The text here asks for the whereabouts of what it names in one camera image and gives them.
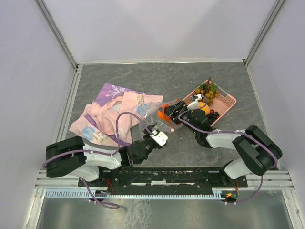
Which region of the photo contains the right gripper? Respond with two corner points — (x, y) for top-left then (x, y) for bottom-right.
(158, 100), (198, 135)

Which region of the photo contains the fake orange persimmon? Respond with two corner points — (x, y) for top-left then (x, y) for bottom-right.
(157, 106), (170, 121)

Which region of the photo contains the clear zip top bag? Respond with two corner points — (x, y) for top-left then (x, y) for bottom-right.
(142, 99), (182, 134)

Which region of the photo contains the fake peach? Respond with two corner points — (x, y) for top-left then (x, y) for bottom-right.
(198, 102), (210, 115)

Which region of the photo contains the fake dark grape bunch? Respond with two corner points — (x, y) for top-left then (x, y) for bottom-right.
(207, 112), (220, 123)

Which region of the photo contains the fake brown longan bunch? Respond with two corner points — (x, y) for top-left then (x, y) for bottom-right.
(195, 78), (220, 106)

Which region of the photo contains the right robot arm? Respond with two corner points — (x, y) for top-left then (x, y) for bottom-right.
(161, 101), (283, 187)

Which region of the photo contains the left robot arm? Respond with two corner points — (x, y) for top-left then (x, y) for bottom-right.
(43, 125), (168, 186)

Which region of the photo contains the pink purple printed cloth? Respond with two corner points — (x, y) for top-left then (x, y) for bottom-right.
(69, 83), (163, 147)

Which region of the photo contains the pink plastic basket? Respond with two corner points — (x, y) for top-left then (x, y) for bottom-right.
(183, 82), (236, 126)

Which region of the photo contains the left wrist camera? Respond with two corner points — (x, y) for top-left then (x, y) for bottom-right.
(150, 130), (168, 147)

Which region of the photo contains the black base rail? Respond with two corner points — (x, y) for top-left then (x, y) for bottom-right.
(87, 167), (248, 196)

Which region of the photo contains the light blue cable duct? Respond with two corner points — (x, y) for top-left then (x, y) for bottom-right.
(45, 187), (227, 199)

